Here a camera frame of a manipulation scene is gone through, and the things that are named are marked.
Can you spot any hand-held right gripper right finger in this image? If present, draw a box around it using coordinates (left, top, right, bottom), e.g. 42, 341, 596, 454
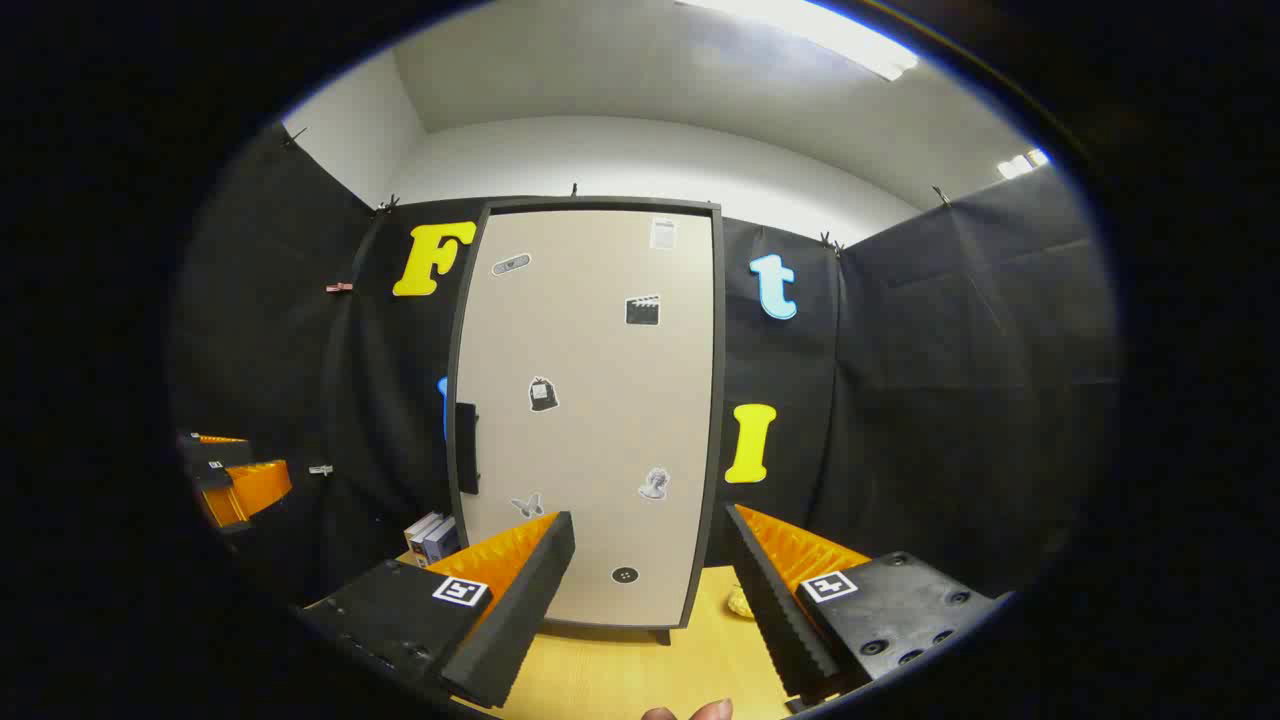
725, 503, 1006, 713

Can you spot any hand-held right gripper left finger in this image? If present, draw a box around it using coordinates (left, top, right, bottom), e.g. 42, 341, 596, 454
300, 510, 578, 711

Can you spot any black cabinet door handle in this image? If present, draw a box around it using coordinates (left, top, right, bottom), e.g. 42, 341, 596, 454
455, 402, 482, 496

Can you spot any dark grey cabinet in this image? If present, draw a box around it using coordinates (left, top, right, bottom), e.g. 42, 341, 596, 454
443, 196, 728, 647

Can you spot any beige cabinet door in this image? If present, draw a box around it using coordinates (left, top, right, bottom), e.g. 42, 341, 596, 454
455, 208, 716, 629

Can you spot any blue book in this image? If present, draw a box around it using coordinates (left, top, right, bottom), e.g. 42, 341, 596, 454
424, 518, 463, 569

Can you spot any black backdrop cloth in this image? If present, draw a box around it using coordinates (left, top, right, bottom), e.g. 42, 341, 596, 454
170, 120, 1119, 611

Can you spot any long ceiling light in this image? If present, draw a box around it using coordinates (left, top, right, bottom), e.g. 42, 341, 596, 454
680, 0, 921, 81

